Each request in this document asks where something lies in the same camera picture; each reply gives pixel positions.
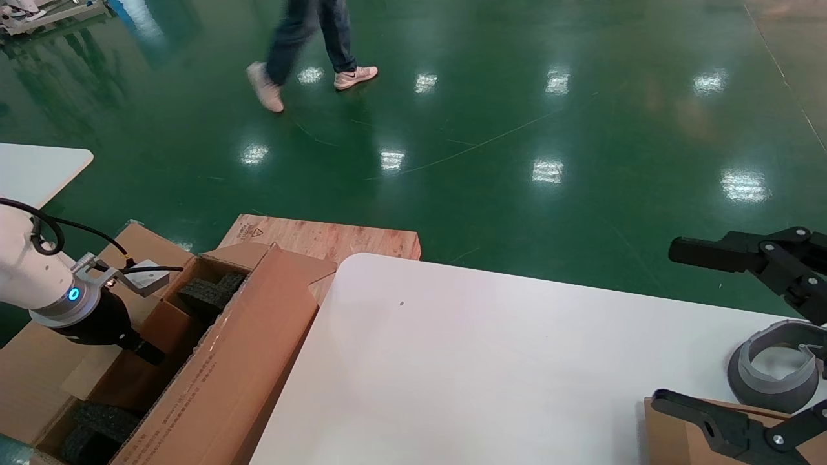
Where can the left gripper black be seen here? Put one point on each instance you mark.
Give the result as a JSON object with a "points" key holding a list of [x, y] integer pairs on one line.
{"points": [[100, 326]]}

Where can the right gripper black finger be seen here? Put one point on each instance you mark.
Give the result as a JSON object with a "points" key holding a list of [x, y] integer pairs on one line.
{"points": [[730, 429], [743, 252]]}

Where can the small brown cardboard box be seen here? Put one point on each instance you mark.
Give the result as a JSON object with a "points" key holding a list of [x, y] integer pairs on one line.
{"points": [[161, 336]]}

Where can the large open cardboard box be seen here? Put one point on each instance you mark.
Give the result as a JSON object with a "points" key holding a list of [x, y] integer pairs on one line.
{"points": [[245, 361]]}

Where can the brown cardboard carton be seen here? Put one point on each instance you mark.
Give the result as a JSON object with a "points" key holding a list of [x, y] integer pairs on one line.
{"points": [[672, 445]]}

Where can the black foam insert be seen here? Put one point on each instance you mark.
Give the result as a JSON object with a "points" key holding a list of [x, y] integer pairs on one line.
{"points": [[97, 429], [207, 294]]}

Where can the white side table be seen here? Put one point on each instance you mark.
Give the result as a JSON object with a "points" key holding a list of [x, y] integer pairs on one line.
{"points": [[32, 174]]}

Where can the wooden pallet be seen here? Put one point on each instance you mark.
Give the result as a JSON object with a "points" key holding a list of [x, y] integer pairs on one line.
{"points": [[336, 239]]}

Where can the pink sneaker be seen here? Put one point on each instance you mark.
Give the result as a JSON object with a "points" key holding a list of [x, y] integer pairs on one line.
{"points": [[265, 87], [355, 77]]}

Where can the grey metal robot stand base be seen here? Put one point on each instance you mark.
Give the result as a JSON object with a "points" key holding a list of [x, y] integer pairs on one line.
{"points": [[58, 14]]}

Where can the person in blue jeans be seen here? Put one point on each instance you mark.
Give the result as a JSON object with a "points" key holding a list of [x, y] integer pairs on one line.
{"points": [[294, 32]]}

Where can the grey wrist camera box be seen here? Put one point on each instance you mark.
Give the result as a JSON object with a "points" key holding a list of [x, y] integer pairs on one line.
{"points": [[150, 279]]}

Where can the silver camera mounting bracket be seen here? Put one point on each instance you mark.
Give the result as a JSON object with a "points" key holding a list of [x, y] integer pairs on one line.
{"points": [[87, 263]]}

